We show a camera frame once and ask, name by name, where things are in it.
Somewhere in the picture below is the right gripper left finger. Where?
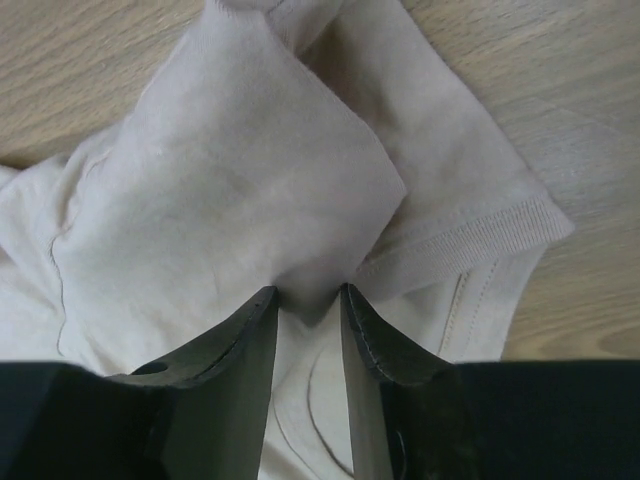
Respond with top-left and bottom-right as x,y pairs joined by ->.
118,286 -> 279,479

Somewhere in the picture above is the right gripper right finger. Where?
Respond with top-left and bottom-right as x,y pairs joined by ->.
340,284 -> 480,479

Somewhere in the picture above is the beige t-shirt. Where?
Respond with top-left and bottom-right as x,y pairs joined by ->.
1,1 -> 573,479

